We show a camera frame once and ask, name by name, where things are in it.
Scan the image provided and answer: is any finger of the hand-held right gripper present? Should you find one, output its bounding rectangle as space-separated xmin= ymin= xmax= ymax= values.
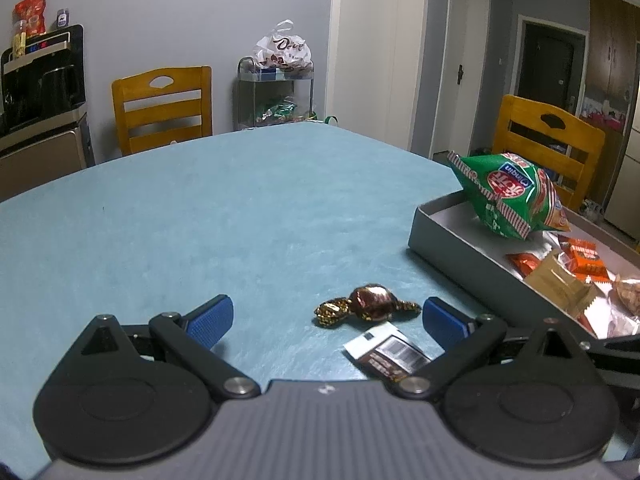
xmin=580 ymin=336 xmax=640 ymax=387

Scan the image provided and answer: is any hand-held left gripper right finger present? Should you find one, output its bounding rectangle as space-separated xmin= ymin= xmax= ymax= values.
xmin=389 ymin=296 xmax=594 ymax=402

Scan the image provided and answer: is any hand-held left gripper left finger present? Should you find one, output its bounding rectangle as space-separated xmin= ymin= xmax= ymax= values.
xmin=65 ymin=294 xmax=262 ymax=402

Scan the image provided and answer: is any black striped label packet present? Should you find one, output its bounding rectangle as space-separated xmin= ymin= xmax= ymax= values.
xmin=344 ymin=322 xmax=433 ymax=381

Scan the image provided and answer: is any grey cardboard box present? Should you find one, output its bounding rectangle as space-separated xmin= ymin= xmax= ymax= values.
xmin=407 ymin=190 xmax=640 ymax=341

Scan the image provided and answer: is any gold candy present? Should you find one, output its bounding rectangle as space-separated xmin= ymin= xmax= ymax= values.
xmin=314 ymin=282 xmax=422 ymax=330

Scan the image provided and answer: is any orange snack packet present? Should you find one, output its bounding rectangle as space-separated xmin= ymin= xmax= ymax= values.
xmin=506 ymin=252 xmax=543 ymax=281
xmin=559 ymin=237 xmax=612 ymax=285

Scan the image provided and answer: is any green snack bag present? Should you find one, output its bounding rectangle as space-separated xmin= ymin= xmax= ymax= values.
xmin=446 ymin=151 xmax=572 ymax=240

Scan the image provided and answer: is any clear packet of brown snacks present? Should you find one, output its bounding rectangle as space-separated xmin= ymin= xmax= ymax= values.
xmin=611 ymin=275 xmax=640 ymax=318

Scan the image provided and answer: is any beige snack packet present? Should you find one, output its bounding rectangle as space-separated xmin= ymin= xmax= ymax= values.
xmin=524 ymin=250 xmax=599 ymax=318

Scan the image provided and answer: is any silver refrigerator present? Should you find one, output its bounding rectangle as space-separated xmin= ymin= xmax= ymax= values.
xmin=602 ymin=110 xmax=640 ymax=241

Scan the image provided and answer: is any white door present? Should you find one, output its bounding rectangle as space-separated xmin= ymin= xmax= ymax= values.
xmin=448 ymin=0 xmax=490 ymax=153

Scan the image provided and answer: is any metal glass cart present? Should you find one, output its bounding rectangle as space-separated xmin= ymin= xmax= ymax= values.
xmin=236 ymin=56 xmax=316 ymax=132

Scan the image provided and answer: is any wooden chair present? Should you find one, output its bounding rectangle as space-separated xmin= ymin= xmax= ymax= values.
xmin=492 ymin=94 xmax=606 ymax=211
xmin=111 ymin=66 xmax=213 ymax=157

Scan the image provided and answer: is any pile of snack packets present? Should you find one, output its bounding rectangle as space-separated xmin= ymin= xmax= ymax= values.
xmin=255 ymin=100 xmax=301 ymax=123

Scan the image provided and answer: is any black entrance door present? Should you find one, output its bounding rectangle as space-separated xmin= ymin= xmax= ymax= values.
xmin=520 ymin=20 xmax=586 ymax=111

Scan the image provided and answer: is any white plastic shopping bag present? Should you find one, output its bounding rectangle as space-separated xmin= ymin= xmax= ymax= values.
xmin=251 ymin=20 xmax=313 ymax=71

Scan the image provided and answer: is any black water dispenser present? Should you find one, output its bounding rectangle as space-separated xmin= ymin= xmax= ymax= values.
xmin=0 ymin=24 xmax=87 ymax=136

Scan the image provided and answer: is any brown wooden wardrobe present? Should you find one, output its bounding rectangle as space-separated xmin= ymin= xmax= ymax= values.
xmin=585 ymin=0 xmax=640 ymax=131

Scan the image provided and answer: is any red snack bag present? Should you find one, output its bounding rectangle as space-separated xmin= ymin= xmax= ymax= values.
xmin=13 ymin=0 xmax=48 ymax=37

